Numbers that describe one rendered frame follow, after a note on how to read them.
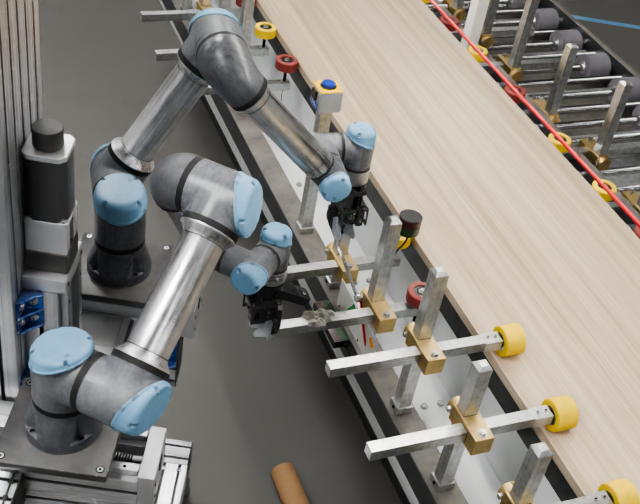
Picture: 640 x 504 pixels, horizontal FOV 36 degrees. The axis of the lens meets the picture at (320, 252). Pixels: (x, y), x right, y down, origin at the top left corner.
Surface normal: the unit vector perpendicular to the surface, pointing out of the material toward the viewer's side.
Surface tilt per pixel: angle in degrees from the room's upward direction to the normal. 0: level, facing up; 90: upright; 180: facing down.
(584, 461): 0
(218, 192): 37
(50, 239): 90
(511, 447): 90
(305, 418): 0
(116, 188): 8
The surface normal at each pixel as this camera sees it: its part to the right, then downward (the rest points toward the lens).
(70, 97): 0.14, -0.77
